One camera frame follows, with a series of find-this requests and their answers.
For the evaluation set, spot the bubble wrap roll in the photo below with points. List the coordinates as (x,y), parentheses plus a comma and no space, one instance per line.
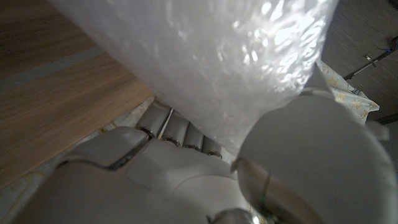
(202,53)

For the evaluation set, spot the black backdrop stand pole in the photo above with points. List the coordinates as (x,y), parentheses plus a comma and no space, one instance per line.
(373,60)

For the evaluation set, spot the floral backdrop cloth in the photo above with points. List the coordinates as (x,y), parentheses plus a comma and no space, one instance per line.
(345,96)

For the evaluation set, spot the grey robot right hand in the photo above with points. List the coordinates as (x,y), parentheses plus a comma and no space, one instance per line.
(186,186)

